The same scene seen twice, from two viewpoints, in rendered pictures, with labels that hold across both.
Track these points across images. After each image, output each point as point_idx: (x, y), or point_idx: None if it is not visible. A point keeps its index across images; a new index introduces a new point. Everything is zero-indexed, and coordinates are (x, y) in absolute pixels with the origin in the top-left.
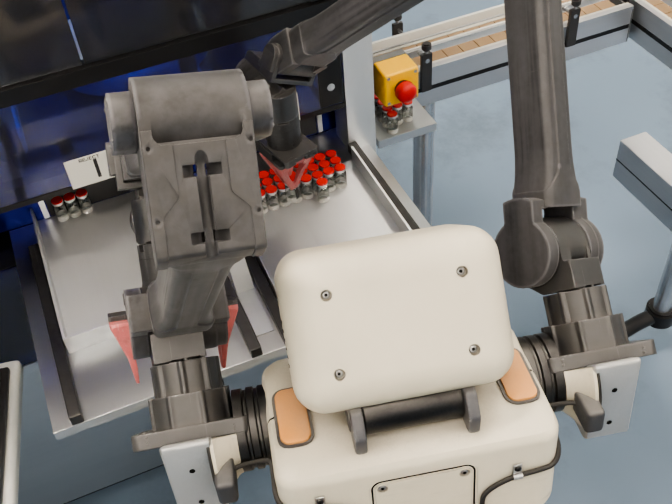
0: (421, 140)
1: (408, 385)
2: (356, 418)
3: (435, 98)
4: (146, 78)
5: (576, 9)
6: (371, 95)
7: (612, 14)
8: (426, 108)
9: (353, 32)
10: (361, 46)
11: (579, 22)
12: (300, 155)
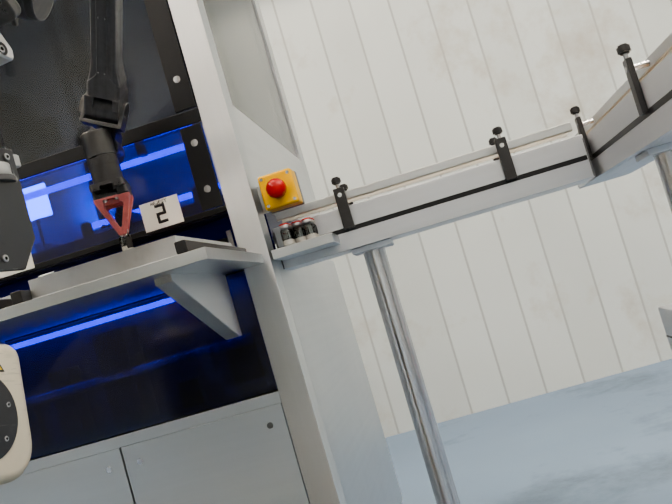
0: (381, 303)
1: None
2: None
3: (366, 239)
4: None
5: (499, 138)
6: (250, 198)
7: (556, 144)
8: (373, 262)
9: (95, 38)
10: (228, 149)
11: (515, 154)
12: (103, 181)
